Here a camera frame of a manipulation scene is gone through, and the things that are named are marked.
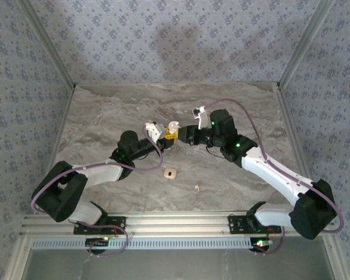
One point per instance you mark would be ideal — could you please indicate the black controller board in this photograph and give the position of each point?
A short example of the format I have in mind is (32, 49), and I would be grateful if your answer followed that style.
(259, 245)
(96, 241)

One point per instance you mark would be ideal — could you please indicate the grey metal sheet panel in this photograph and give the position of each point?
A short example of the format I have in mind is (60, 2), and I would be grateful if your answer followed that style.
(178, 266)

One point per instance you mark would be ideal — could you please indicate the aluminium corner post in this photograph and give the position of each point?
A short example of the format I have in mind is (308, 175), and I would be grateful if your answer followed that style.
(46, 46)
(306, 41)

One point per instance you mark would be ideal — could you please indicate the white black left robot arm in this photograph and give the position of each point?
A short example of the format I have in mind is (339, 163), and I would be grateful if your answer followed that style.
(102, 173)

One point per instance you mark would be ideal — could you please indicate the aluminium table edge rail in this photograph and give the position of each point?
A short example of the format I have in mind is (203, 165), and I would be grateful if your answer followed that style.
(293, 137)
(57, 140)

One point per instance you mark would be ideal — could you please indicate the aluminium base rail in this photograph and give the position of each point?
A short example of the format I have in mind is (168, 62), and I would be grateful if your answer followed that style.
(178, 224)

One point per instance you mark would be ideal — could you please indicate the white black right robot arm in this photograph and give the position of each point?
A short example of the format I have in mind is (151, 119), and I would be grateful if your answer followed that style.
(274, 172)

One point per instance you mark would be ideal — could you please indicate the pink earbud charging case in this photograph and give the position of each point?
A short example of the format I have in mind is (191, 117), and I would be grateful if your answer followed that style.
(169, 174)

